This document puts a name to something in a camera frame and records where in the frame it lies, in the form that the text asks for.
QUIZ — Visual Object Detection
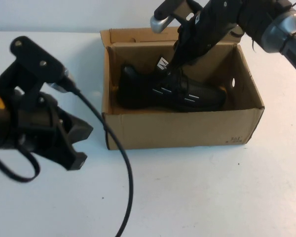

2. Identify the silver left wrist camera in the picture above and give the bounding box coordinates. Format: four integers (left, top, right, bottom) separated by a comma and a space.
48, 68, 77, 93

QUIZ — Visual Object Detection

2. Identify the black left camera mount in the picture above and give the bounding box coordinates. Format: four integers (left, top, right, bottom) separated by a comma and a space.
0, 36, 65, 109

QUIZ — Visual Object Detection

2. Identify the black left strap loop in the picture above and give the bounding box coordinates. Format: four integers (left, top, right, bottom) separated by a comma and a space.
0, 142, 41, 184

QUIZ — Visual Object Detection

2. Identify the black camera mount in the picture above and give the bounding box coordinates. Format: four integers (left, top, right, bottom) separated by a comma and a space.
153, 0, 204, 27
0, 36, 65, 109

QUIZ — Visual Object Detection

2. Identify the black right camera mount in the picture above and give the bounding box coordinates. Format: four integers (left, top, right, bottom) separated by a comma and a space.
153, 0, 204, 27

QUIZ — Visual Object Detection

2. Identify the black left camera cable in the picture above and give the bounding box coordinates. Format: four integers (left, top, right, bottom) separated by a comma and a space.
64, 78, 134, 237

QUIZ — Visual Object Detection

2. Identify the black knit sneaker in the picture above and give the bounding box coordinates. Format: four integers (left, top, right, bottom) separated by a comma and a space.
117, 56, 228, 113

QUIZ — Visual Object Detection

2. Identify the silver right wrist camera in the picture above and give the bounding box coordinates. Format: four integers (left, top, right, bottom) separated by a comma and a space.
149, 14, 171, 35

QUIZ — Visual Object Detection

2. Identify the brown cardboard shoe box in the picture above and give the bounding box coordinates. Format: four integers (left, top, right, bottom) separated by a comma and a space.
99, 26, 265, 151

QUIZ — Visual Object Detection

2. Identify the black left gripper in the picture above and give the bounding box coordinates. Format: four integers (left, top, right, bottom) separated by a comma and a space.
0, 86, 94, 171

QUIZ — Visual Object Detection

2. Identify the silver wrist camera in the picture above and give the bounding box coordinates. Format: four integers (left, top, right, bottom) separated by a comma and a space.
149, 14, 171, 35
48, 68, 77, 93

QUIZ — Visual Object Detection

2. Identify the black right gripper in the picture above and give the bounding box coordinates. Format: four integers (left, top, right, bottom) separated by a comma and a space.
166, 0, 240, 77

